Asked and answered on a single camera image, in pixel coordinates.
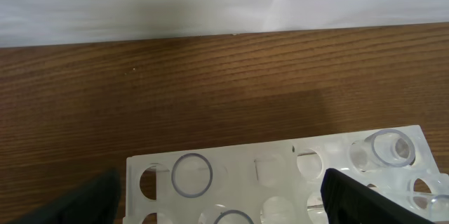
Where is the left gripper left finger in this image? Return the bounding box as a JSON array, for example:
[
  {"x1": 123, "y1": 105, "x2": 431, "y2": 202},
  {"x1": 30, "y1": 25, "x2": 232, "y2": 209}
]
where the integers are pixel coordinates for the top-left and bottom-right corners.
[{"x1": 10, "y1": 170, "x2": 123, "y2": 224}]

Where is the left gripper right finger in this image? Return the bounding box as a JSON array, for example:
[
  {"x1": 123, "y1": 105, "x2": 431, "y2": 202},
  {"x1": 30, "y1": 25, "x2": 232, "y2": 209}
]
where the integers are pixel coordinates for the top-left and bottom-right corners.
[{"x1": 320, "y1": 167, "x2": 436, "y2": 224}]

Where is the clear test tube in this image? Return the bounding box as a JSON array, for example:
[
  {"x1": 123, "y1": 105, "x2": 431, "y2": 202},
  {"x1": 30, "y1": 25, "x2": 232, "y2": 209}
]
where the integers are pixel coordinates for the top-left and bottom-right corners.
[
  {"x1": 213, "y1": 209, "x2": 255, "y2": 224},
  {"x1": 349, "y1": 128, "x2": 417, "y2": 173},
  {"x1": 170, "y1": 152, "x2": 214, "y2": 199},
  {"x1": 425, "y1": 193, "x2": 449, "y2": 224}
]

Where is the white test tube rack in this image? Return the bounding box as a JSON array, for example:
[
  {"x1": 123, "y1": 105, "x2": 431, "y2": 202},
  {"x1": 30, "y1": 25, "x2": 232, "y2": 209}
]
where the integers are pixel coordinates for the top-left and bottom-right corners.
[{"x1": 122, "y1": 124, "x2": 449, "y2": 224}]

